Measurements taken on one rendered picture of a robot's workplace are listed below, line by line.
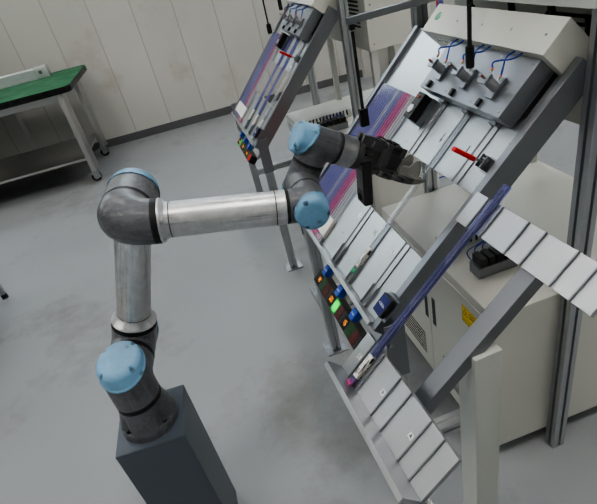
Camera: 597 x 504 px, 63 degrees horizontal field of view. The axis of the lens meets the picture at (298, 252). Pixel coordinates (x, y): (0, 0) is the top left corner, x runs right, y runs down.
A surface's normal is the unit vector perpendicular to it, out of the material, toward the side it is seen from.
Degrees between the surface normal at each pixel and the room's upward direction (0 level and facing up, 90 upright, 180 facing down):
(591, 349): 90
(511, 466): 0
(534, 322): 90
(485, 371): 90
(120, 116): 90
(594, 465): 0
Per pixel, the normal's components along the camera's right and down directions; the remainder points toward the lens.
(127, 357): -0.18, -0.75
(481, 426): 0.31, 0.47
